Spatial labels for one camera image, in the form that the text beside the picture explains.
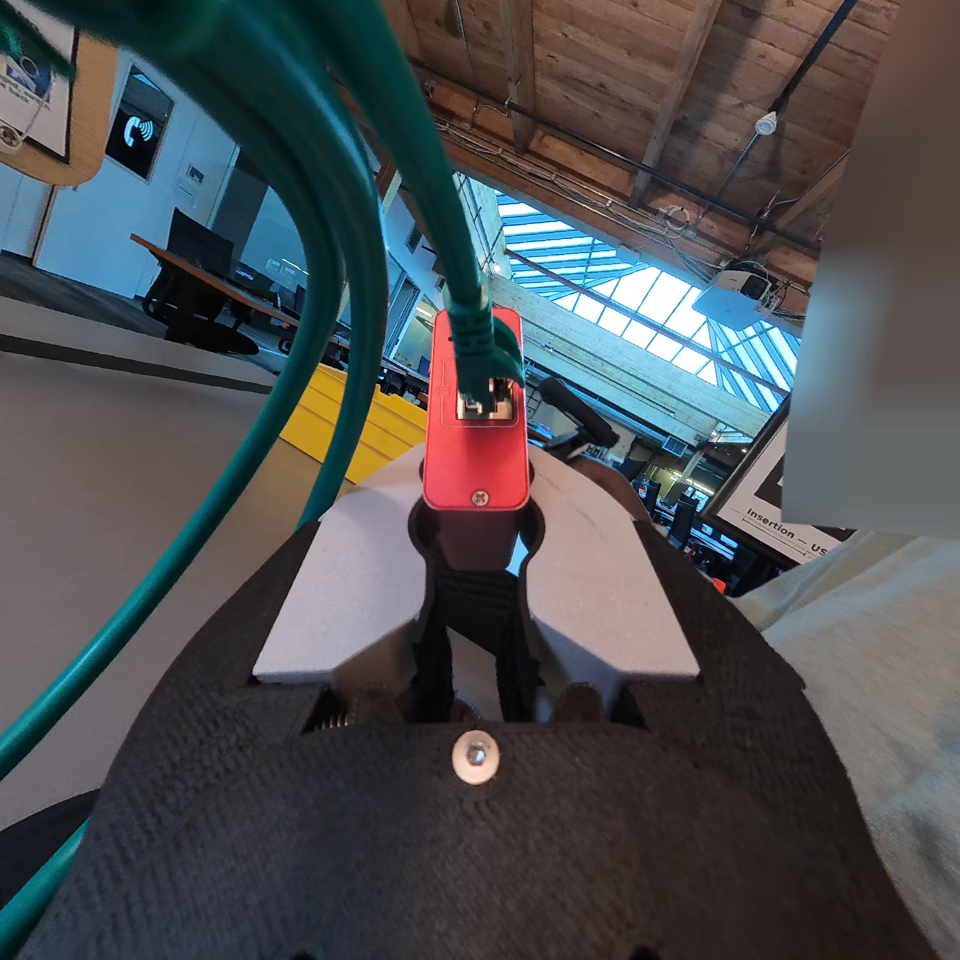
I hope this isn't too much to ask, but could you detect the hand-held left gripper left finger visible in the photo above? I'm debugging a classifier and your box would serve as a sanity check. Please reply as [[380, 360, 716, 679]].
[[252, 442, 455, 723]]

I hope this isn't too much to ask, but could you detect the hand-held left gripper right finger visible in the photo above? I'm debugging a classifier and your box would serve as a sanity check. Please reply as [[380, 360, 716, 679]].
[[497, 452, 702, 723]]

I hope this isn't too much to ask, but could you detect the red ethernet splitter box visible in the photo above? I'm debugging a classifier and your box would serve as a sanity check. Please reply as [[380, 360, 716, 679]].
[[422, 306, 530, 575]]

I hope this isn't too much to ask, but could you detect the green ethernet cable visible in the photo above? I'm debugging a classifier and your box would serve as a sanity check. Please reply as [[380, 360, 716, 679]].
[[0, 0, 526, 954]]

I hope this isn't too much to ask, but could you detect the yellow plastic bin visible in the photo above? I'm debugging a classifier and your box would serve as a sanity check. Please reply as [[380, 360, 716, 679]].
[[279, 363, 430, 486]]

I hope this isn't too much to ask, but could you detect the long background desk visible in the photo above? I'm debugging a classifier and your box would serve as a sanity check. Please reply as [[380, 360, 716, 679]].
[[129, 232, 303, 354]]

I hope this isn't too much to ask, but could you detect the person's right hand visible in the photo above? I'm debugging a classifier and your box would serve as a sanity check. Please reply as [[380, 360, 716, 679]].
[[576, 457, 652, 526]]

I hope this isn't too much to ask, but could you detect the black framed marker sign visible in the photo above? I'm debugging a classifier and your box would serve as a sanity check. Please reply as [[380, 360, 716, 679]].
[[697, 397, 858, 569]]

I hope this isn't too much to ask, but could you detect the white ceiling projector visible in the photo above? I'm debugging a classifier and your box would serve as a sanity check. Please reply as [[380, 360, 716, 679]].
[[691, 258, 783, 333]]

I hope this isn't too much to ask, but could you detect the black office chair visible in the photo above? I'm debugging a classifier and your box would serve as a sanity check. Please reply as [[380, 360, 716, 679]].
[[142, 207, 261, 356]]

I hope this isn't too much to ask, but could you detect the phone icon door window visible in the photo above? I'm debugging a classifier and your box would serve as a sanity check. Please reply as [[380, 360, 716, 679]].
[[105, 63, 176, 183]]

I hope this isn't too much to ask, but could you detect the printed instruction sheet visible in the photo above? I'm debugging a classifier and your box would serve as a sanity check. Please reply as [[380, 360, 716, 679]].
[[0, 0, 80, 162]]

